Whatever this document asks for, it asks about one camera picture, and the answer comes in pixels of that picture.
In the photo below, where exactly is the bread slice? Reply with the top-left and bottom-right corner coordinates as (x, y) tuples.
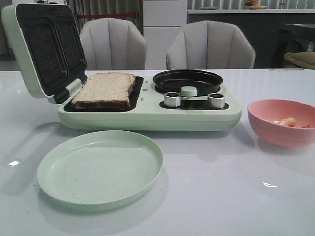
(71, 72), (136, 109)

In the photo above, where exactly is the mint green sandwich maker lid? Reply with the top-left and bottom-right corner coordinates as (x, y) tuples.
(1, 3), (87, 104)

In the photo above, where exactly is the shrimp in bowl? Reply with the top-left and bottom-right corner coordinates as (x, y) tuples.
(279, 117), (297, 127)

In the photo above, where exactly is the left silver control knob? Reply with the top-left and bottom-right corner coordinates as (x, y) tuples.
(163, 92), (181, 108)

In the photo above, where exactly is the silver control knob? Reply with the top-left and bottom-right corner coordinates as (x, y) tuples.
(207, 93), (225, 109)
(163, 92), (181, 108)

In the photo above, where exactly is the mint green sandwich maker base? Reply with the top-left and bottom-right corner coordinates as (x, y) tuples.
(59, 77), (242, 131)

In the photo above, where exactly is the right silver control knob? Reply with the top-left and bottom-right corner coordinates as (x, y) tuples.
(207, 93), (225, 109)

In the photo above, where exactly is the mint green round plate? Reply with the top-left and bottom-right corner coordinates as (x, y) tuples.
(37, 130), (163, 211)

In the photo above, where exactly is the right grey upholstered chair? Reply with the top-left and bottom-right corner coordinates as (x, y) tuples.
(166, 20), (255, 70)

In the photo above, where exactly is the grey upholstered chair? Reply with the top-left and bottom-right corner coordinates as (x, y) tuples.
(80, 18), (147, 70)
(166, 20), (255, 70)

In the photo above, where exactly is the left grey upholstered chair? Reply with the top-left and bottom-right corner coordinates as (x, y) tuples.
(80, 18), (147, 70)

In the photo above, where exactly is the white refrigerator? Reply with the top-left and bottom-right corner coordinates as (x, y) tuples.
(142, 0), (188, 70)

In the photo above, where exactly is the pink bowl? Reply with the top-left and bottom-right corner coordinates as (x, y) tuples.
(248, 99), (315, 148)

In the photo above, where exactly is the dark kitchen counter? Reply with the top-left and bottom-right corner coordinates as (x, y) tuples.
(187, 9), (315, 68)

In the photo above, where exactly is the fruit plate on counter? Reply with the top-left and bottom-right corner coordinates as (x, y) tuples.
(243, 0), (267, 10)

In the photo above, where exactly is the beige sofa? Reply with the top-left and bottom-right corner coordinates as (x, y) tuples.
(283, 52), (315, 70)

